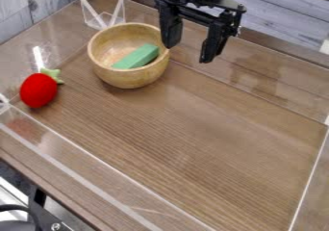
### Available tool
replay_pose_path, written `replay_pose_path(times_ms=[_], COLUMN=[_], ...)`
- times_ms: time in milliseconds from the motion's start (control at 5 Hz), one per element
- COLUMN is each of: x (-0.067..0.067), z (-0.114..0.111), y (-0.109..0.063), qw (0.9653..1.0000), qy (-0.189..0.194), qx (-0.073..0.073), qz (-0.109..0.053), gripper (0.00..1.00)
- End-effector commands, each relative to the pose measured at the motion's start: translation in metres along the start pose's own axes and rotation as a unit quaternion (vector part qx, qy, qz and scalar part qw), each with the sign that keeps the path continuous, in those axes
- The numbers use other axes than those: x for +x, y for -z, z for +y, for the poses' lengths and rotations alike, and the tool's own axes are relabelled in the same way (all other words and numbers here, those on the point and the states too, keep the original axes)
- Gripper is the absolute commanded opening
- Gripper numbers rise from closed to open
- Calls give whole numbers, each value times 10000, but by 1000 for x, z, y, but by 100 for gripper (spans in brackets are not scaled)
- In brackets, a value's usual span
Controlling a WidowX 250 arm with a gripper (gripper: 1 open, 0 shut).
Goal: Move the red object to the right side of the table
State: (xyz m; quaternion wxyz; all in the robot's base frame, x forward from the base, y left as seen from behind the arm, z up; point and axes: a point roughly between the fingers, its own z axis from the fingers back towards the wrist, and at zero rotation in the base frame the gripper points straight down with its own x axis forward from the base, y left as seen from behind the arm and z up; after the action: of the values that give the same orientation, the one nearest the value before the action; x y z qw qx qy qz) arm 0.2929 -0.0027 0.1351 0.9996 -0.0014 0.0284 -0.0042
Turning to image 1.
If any clear acrylic corner bracket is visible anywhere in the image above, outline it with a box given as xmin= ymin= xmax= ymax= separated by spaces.
xmin=81 ymin=0 xmax=126 ymax=30

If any red plush strawberry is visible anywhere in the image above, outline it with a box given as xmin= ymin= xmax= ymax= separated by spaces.
xmin=19 ymin=68 xmax=63 ymax=108

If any black table leg bracket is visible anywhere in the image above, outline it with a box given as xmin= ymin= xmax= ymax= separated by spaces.
xmin=28 ymin=188 xmax=74 ymax=231

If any light wooden bowl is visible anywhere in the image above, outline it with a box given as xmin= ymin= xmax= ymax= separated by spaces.
xmin=87 ymin=22 xmax=170 ymax=89

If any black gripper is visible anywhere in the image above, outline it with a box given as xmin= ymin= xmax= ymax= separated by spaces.
xmin=157 ymin=0 xmax=248 ymax=64

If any green rectangular block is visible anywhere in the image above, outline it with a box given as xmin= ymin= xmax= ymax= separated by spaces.
xmin=113 ymin=43 xmax=159 ymax=69

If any black cable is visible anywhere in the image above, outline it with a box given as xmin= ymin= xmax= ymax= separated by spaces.
xmin=0 ymin=203 xmax=40 ymax=231

